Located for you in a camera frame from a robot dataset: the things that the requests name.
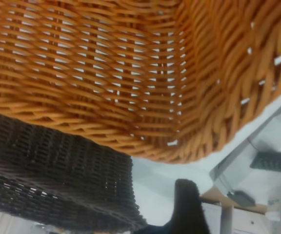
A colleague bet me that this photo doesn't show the black computer keyboard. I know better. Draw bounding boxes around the black computer keyboard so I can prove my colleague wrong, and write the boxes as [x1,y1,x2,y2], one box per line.
[249,151,281,175]

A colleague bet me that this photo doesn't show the black woven wicker basket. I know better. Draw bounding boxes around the black woven wicker basket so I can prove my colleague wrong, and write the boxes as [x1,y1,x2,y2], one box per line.
[0,111,148,232]

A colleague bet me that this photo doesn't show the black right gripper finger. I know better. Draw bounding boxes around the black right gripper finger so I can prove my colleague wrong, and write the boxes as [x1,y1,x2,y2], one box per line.
[169,178,212,234]

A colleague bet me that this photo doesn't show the orange woven wicker basket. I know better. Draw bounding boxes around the orange woven wicker basket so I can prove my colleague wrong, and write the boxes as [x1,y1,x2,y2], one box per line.
[0,0,281,164]

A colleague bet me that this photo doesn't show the white drawer cabinet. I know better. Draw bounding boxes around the white drawer cabinet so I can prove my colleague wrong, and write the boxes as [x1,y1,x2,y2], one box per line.
[201,202,268,234]

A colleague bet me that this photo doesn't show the white desk with wooden edge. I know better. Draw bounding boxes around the white desk with wooden edge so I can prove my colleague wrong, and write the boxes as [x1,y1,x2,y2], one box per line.
[200,90,281,216]

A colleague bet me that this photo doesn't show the grey computer mouse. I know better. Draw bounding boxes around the grey computer mouse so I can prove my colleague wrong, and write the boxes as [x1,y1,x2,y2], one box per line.
[227,190,256,207]

